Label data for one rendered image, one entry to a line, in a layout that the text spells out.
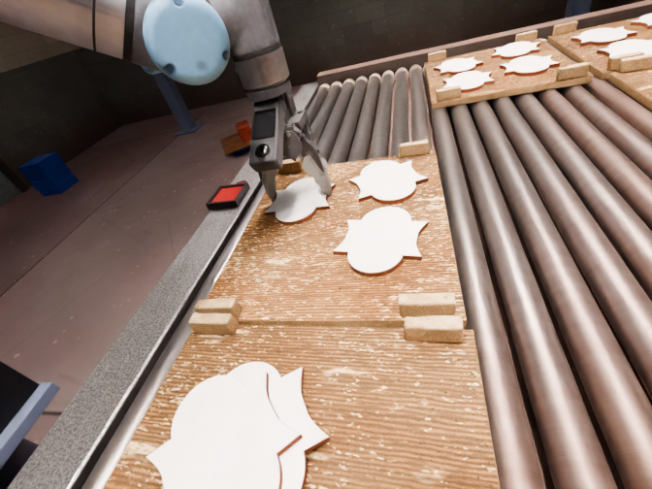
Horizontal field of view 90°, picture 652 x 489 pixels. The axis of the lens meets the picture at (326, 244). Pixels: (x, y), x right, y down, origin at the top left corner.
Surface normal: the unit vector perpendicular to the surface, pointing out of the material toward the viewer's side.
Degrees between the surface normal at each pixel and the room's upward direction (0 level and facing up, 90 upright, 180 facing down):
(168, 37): 93
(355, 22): 90
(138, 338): 0
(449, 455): 0
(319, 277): 0
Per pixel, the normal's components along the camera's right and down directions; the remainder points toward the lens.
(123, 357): -0.23, -0.74
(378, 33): -0.12, 0.66
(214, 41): 0.43, 0.53
